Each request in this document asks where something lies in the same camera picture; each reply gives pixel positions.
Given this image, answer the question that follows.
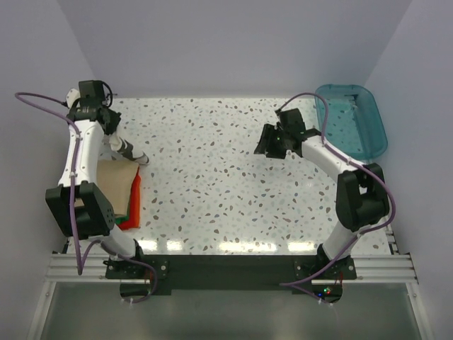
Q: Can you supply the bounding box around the folded beige t shirt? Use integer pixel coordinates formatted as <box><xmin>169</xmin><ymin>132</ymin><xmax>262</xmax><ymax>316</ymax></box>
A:
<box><xmin>96</xmin><ymin>159</ymin><xmax>139</xmax><ymax>216</ymax></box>

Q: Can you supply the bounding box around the aluminium frame rail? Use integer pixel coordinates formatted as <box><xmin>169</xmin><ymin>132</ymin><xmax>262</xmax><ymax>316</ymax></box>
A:
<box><xmin>45</xmin><ymin>254</ymin><xmax>418</xmax><ymax>284</ymax></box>

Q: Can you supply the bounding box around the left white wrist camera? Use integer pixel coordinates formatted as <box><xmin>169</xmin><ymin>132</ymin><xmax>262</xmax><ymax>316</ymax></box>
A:
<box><xmin>66</xmin><ymin>89</ymin><xmax>80</xmax><ymax>108</ymax></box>

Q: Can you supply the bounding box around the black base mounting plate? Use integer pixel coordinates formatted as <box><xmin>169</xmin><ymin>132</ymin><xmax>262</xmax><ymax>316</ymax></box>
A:
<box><xmin>104</xmin><ymin>255</ymin><xmax>357</xmax><ymax>302</ymax></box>

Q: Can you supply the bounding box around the folded green t shirt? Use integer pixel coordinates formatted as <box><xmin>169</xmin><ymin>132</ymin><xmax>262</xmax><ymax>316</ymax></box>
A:
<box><xmin>115</xmin><ymin>210</ymin><xmax>130</xmax><ymax>225</ymax></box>

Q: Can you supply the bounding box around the white t shirt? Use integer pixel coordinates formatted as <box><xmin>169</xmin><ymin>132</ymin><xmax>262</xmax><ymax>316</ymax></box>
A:
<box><xmin>103</xmin><ymin>132</ymin><xmax>149</xmax><ymax>166</ymax></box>

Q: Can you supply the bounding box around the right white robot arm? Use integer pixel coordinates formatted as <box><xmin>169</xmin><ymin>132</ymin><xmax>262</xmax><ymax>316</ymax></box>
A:
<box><xmin>254</xmin><ymin>109</ymin><xmax>391</xmax><ymax>278</ymax></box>

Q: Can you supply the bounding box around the teal plastic bin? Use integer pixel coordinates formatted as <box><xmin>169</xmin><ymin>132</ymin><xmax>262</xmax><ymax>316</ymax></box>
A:
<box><xmin>315</xmin><ymin>84</ymin><xmax>388</xmax><ymax>161</ymax></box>

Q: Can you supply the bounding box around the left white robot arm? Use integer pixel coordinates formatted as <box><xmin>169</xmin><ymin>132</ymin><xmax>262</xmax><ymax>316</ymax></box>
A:
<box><xmin>45</xmin><ymin>80</ymin><xmax>149</xmax><ymax>278</ymax></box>

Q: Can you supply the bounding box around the folded orange t shirt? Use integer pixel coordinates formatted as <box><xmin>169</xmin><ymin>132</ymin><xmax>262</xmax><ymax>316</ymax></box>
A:
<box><xmin>116</xmin><ymin>172</ymin><xmax>142</xmax><ymax>230</ymax></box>

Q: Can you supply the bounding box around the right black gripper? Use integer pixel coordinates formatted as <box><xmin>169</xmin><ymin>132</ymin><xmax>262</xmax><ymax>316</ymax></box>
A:
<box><xmin>254</xmin><ymin>123</ymin><xmax>289</xmax><ymax>159</ymax></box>

